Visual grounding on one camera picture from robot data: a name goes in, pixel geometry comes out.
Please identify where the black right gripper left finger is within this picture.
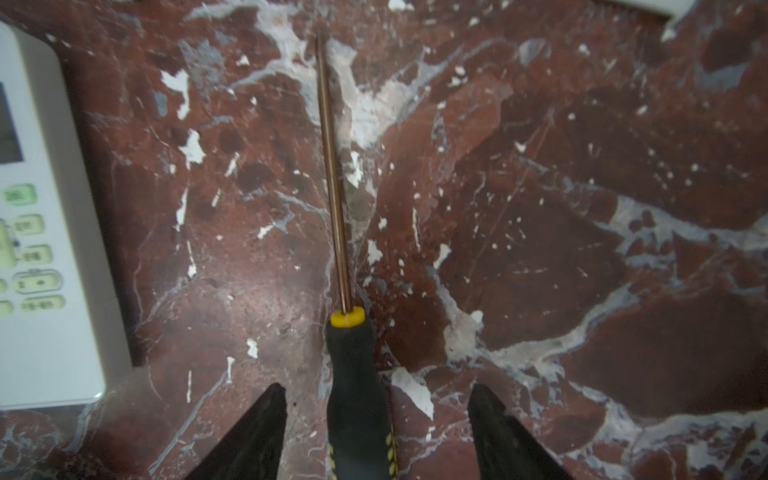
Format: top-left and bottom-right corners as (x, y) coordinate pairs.
(186, 383), (288, 480)

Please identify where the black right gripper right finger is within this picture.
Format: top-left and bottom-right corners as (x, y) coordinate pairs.
(468, 384), (572, 480)

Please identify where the black yellow screwdriver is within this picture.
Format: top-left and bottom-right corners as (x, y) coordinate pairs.
(315, 36), (398, 480)

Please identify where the white battery cover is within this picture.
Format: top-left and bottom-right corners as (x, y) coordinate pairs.
(609, 0), (697, 20)

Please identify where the white air conditioner remote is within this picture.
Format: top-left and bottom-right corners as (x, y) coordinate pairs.
(1, 25), (132, 410)

